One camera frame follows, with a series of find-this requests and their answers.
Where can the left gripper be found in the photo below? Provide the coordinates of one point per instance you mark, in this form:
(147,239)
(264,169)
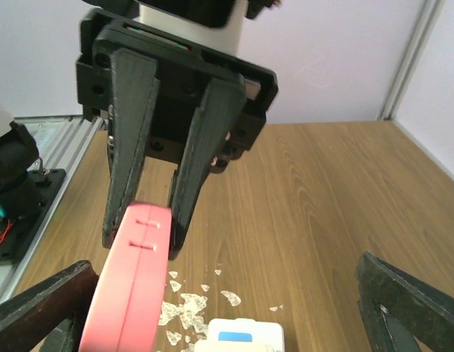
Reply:
(184,70)

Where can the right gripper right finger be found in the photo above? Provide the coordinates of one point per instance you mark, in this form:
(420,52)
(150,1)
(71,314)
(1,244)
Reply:
(398,310)

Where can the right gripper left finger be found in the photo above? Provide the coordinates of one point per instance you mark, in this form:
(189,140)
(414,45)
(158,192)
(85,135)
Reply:
(52,312)

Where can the pink cube socket adapter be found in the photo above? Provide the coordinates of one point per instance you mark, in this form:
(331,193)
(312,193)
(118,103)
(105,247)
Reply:
(126,306)

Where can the white power strip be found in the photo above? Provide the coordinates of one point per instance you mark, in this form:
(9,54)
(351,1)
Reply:
(242,334)

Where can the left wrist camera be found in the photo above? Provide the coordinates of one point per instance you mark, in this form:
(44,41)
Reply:
(225,39)

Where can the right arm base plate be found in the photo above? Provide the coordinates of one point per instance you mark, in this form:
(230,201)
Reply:
(23,209)

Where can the aluminium front rail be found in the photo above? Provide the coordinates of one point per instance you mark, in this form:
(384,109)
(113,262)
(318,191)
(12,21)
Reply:
(38,157)

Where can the right aluminium frame post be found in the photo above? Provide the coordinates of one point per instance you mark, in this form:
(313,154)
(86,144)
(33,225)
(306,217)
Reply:
(420,32)

